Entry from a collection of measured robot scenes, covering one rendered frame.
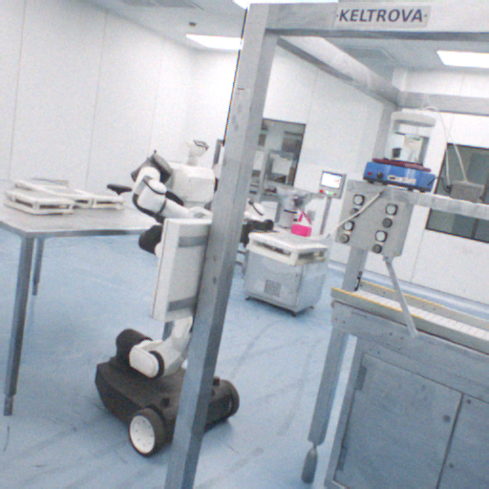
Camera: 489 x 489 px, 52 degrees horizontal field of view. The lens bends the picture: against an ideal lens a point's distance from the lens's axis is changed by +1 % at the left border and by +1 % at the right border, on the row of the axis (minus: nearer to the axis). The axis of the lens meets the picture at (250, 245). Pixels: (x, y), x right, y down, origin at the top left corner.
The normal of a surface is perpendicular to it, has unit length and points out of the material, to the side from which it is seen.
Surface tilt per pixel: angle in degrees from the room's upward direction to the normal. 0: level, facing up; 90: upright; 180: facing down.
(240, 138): 90
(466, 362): 90
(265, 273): 89
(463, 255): 90
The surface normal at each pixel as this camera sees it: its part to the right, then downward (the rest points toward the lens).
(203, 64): -0.50, 0.06
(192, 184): 0.77, 0.26
